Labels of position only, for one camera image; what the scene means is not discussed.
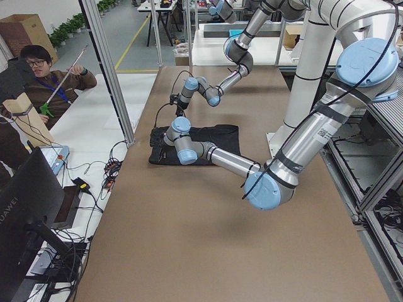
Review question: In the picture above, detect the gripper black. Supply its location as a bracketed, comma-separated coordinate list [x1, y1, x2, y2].
[176, 100, 188, 117]
[150, 130, 166, 149]

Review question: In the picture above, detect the black printed t-shirt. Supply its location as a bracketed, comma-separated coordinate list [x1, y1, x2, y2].
[148, 124, 242, 167]

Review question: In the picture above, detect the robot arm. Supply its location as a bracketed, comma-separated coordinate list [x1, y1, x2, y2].
[169, 1, 307, 116]
[161, 38, 400, 210]

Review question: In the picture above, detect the power strip with plugs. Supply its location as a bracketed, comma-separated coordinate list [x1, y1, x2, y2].
[102, 158, 123, 191]

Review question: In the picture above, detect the black power adapter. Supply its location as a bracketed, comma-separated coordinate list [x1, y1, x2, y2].
[72, 177, 90, 193]

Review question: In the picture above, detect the blue plastic bin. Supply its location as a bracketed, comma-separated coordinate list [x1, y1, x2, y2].
[229, 29, 244, 38]

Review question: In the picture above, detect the teach pendant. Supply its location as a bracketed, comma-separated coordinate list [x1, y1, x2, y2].
[40, 145, 70, 176]

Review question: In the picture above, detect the reacher grabber tool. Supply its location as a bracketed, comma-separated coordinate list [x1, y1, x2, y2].
[40, 45, 88, 117]

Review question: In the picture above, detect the person in brown jacket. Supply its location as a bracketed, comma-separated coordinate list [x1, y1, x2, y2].
[20, 45, 97, 129]

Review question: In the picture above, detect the black computer monitor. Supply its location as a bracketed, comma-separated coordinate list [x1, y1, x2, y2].
[1, 147, 69, 301]

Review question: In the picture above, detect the cardboard box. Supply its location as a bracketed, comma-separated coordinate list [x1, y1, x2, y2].
[1, 14, 59, 63]

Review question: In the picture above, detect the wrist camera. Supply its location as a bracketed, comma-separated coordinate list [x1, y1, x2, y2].
[169, 94, 178, 105]

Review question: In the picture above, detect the aluminium frame cage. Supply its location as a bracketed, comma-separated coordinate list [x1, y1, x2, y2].
[78, 0, 135, 146]

